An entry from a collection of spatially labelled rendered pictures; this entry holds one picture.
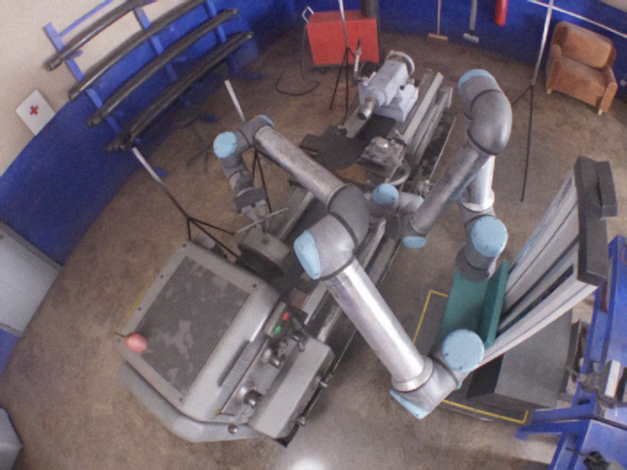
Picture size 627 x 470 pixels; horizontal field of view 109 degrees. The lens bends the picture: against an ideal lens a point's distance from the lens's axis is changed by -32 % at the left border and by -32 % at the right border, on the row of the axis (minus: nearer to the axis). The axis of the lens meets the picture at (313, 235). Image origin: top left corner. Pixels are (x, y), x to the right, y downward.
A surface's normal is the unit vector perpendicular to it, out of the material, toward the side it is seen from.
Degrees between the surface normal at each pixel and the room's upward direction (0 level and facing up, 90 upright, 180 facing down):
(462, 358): 5
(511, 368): 0
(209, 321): 0
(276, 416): 32
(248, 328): 45
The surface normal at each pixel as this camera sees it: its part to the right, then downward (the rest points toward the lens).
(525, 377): -0.18, -0.52
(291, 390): 0.30, -0.25
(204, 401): 0.47, -0.12
